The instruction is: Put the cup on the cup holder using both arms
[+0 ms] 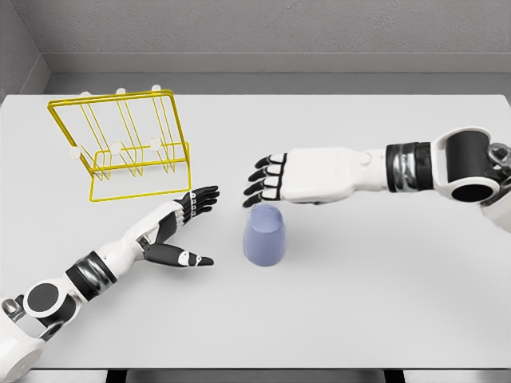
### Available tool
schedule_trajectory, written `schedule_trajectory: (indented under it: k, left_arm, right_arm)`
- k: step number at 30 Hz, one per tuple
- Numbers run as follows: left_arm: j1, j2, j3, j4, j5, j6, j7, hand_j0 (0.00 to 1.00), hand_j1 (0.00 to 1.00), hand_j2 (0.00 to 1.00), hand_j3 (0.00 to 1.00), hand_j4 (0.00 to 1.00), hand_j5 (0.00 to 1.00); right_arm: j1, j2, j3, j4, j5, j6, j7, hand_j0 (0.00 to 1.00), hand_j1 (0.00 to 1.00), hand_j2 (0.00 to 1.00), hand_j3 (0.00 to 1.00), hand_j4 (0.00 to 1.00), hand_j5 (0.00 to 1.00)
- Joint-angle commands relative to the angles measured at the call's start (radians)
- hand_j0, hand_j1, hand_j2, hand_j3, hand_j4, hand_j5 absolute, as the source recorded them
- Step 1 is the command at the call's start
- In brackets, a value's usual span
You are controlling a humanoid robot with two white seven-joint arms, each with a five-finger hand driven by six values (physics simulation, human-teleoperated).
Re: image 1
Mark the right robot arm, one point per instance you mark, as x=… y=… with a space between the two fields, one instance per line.
x=455 y=167

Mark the lavender blue cup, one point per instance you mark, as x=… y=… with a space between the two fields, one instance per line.
x=264 y=236

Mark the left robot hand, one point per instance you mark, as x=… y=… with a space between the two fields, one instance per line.
x=167 y=225

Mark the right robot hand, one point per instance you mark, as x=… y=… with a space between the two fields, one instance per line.
x=311 y=175

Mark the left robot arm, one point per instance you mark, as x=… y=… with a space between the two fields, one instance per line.
x=56 y=297

